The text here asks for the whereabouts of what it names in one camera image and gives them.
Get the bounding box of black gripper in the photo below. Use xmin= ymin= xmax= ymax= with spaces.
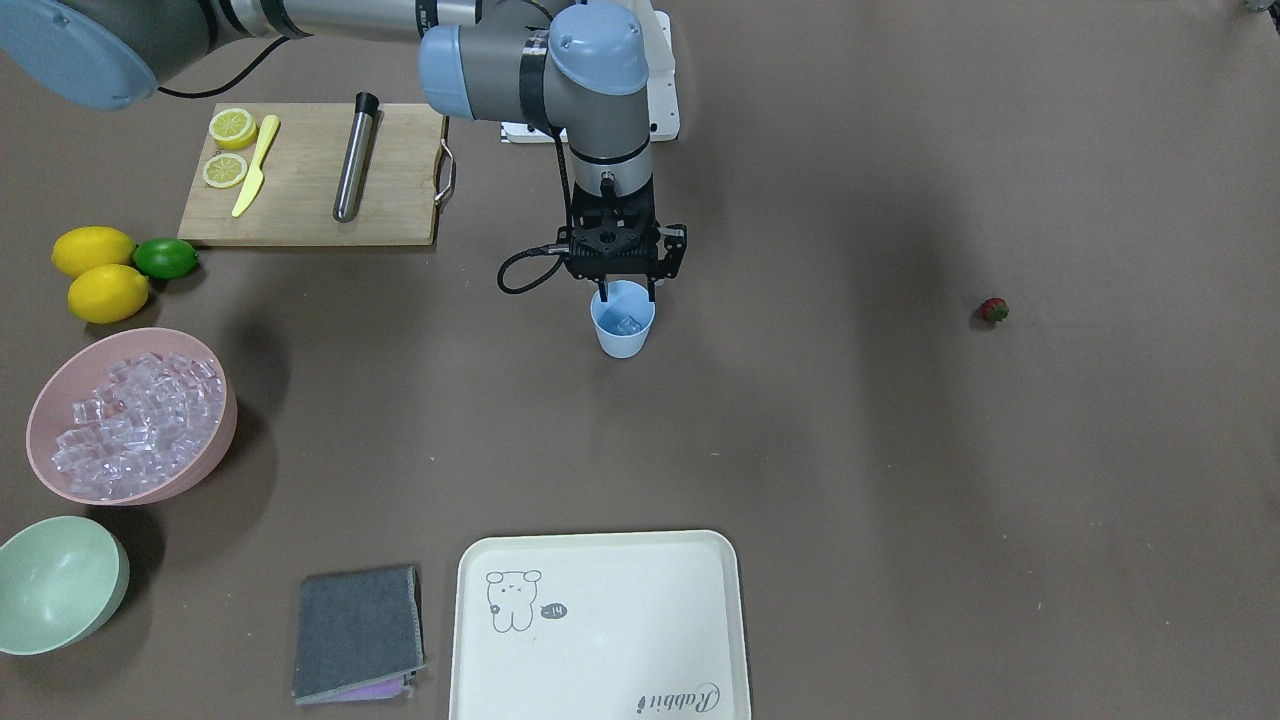
xmin=558 ymin=184 xmax=689 ymax=305

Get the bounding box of red strawberry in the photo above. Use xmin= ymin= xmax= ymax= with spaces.
xmin=978 ymin=297 xmax=1010 ymax=325

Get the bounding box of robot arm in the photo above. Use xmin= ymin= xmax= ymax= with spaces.
xmin=1 ymin=1 xmax=689 ymax=300

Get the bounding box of light blue plastic cup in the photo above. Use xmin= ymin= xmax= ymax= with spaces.
xmin=589 ymin=281 xmax=657 ymax=359

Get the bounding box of pink bowl of ice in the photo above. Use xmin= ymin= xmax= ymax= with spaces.
xmin=26 ymin=328 xmax=238 ymax=506

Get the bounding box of steel muddler black tip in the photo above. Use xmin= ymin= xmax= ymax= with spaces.
xmin=332 ymin=92 xmax=380 ymax=223

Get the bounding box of cream rabbit tray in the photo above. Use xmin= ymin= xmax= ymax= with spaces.
xmin=449 ymin=529 xmax=753 ymax=719

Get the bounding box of wooden cutting board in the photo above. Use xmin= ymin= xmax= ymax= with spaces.
xmin=177 ymin=100 xmax=454 ymax=247

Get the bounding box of yellow plastic knife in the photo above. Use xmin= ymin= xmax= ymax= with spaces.
xmin=230 ymin=114 xmax=282 ymax=218

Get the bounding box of lemon slice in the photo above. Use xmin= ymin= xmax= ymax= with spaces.
xmin=201 ymin=152 xmax=250 ymax=190
xmin=207 ymin=108 xmax=259 ymax=151

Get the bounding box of grey folded cloth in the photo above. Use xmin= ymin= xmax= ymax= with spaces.
xmin=292 ymin=564 xmax=426 ymax=705

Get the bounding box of green lime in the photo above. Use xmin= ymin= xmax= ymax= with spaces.
xmin=132 ymin=238 xmax=198 ymax=281

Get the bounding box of yellow lemon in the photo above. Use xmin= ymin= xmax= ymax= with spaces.
xmin=50 ymin=225 xmax=136 ymax=278
xmin=67 ymin=264 xmax=150 ymax=324

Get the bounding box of green empty bowl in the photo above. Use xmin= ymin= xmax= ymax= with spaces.
xmin=1 ymin=516 xmax=131 ymax=656

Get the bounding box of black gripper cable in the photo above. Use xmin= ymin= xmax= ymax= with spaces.
xmin=497 ymin=129 xmax=576 ymax=296

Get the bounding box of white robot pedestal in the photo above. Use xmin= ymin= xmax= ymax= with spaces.
xmin=500 ymin=0 xmax=682 ymax=145

